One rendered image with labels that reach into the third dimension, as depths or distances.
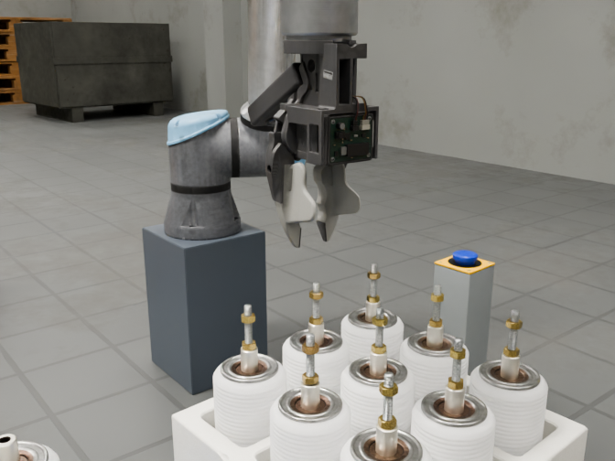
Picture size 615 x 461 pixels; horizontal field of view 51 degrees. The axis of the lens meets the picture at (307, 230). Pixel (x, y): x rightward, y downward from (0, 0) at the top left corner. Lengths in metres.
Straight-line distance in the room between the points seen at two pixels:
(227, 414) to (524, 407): 0.37
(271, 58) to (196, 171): 0.25
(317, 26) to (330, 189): 0.18
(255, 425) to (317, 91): 0.43
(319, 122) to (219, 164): 0.64
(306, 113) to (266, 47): 0.55
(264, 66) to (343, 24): 0.55
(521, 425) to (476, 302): 0.28
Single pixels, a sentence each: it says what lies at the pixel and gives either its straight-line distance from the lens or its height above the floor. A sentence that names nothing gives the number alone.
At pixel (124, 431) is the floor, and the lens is 1.24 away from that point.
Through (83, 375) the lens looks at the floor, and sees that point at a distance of 1.45.
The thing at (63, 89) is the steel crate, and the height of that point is 0.28.
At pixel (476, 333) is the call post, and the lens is 1.11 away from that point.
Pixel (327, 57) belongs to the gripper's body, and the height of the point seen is 0.65.
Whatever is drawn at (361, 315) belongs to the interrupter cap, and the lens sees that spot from 1.02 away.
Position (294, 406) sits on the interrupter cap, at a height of 0.25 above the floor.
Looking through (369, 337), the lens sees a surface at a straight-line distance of 0.97.
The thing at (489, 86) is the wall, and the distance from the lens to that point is 3.78.
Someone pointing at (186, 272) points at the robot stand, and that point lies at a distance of 1.22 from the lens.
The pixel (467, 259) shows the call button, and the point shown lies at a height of 0.33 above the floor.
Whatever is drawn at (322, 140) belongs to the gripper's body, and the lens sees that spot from 0.61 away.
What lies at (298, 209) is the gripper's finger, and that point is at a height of 0.50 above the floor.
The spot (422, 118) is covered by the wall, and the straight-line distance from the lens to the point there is 4.09.
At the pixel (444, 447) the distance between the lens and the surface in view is 0.77.
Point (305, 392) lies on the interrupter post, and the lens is 0.77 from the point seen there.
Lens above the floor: 0.66
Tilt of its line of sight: 16 degrees down
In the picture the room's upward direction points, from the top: straight up
